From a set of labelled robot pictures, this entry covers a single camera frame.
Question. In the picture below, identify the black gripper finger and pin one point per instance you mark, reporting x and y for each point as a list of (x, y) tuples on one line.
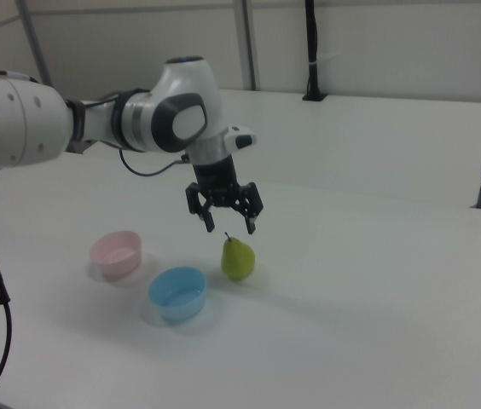
[(207, 219), (249, 221)]

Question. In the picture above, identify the green pear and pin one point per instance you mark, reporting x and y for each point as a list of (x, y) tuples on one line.
[(237, 259)]

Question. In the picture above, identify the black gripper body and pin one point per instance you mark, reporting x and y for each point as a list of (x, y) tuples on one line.
[(217, 181)]

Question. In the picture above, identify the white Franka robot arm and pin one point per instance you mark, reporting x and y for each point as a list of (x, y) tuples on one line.
[(31, 123)]

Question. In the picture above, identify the pink plastic bowl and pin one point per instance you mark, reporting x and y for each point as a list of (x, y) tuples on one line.
[(117, 255)]

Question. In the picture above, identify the black pole with clamp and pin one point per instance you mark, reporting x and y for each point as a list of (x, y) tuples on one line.
[(313, 51)]

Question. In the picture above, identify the white table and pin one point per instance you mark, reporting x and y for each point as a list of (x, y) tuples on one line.
[(351, 136)]

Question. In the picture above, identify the blue plastic bowl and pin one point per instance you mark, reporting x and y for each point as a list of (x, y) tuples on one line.
[(177, 294)]

